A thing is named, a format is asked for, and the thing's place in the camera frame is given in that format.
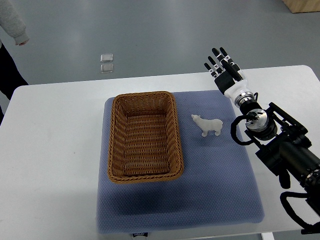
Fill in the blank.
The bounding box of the wooden box corner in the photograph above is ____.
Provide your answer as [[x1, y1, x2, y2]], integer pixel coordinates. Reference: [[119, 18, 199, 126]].
[[282, 0, 320, 14]]

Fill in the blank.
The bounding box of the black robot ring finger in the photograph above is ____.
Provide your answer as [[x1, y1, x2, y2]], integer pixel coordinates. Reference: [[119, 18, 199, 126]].
[[207, 56, 224, 75]]

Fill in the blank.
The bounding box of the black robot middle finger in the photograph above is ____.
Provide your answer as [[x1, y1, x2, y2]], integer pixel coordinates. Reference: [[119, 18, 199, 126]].
[[212, 48, 226, 72]]

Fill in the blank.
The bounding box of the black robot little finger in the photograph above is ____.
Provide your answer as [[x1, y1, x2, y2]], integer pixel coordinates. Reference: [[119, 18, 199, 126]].
[[204, 62, 219, 78]]

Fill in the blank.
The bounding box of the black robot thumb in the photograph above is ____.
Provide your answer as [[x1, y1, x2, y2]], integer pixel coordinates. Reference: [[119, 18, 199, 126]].
[[222, 59, 243, 82]]

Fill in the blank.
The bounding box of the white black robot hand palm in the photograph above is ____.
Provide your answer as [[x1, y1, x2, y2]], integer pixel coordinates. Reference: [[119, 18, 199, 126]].
[[214, 69, 250, 98]]

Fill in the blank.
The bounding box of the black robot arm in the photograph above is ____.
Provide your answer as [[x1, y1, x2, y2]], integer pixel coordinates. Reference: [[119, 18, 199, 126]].
[[204, 47, 320, 235]]

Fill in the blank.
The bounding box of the white polar bear figurine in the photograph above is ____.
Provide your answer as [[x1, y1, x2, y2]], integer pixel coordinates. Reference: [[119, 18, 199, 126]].
[[191, 114, 223, 138]]

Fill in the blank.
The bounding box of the brown wicker basket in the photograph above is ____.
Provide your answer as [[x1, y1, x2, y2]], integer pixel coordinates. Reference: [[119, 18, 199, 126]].
[[107, 91, 184, 184]]

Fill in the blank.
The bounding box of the lower metal floor plate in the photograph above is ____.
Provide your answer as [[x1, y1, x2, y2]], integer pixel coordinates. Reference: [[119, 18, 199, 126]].
[[100, 63, 114, 73]]

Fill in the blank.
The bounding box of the upper metal floor plate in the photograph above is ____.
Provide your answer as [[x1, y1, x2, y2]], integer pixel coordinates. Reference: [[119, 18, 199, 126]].
[[100, 53, 114, 63]]

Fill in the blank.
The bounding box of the black trousers leg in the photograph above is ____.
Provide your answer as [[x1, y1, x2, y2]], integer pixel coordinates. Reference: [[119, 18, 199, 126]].
[[0, 43, 28, 100]]

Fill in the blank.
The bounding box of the metal floor plate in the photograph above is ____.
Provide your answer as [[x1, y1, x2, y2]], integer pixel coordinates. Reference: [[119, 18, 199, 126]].
[[100, 53, 114, 63], [100, 63, 114, 73]]

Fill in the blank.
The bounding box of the blue textured mat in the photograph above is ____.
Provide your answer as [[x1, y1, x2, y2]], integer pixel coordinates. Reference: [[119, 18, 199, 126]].
[[96, 90, 265, 234]]

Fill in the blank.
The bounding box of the person hand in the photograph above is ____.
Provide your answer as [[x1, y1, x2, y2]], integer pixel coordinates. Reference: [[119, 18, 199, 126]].
[[16, 40, 28, 46]]

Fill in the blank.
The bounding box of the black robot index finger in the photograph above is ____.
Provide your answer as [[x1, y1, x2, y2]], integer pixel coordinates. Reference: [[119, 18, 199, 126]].
[[219, 47, 233, 65]]

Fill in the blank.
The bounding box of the grey sleeved person arm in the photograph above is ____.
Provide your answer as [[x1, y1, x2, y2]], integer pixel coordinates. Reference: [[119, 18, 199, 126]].
[[0, 0, 30, 44]]

